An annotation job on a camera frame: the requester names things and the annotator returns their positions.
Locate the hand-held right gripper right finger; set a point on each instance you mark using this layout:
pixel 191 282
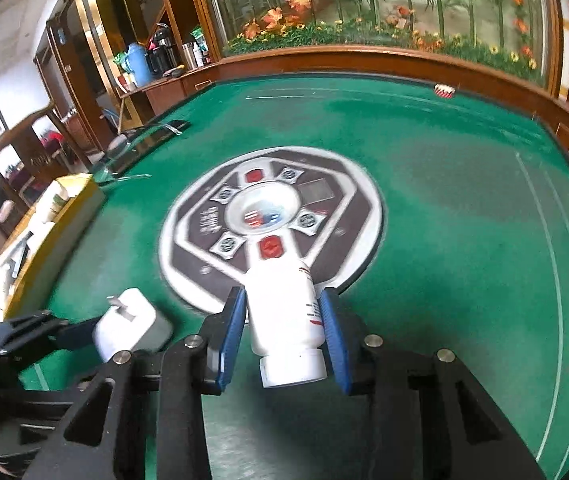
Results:
pixel 334 340

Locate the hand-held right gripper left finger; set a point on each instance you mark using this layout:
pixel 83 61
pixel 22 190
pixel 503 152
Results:
pixel 229 340

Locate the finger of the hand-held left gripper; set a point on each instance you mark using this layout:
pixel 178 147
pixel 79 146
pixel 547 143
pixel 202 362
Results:
pixel 49 395
pixel 39 332

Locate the white plastic bottle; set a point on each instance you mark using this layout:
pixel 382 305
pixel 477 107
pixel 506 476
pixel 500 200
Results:
pixel 279 320

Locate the white charger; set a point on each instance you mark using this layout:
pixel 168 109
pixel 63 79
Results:
pixel 134 325

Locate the yellow-edged white foam tray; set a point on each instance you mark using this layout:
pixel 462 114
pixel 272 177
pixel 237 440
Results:
pixel 72 220

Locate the white carton green print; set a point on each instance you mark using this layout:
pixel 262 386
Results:
pixel 55 201

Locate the octagonal table control panel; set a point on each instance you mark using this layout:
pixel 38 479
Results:
pixel 324 240

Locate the wooden chair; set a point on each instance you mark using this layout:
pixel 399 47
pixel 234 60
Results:
pixel 19 132

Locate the black table drawer pocket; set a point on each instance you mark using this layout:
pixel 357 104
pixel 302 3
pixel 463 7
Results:
pixel 154 140

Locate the small red white item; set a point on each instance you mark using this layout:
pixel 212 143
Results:
pixel 444 90

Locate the blue thermos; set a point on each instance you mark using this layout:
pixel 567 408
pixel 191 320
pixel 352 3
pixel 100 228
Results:
pixel 137 67

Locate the steel cup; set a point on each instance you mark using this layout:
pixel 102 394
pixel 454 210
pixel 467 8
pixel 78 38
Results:
pixel 188 56

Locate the black thermos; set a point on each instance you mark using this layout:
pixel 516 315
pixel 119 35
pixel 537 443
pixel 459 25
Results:
pixel 161 52

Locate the glass flower display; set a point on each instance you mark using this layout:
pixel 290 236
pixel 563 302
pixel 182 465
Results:
pixel 374 0

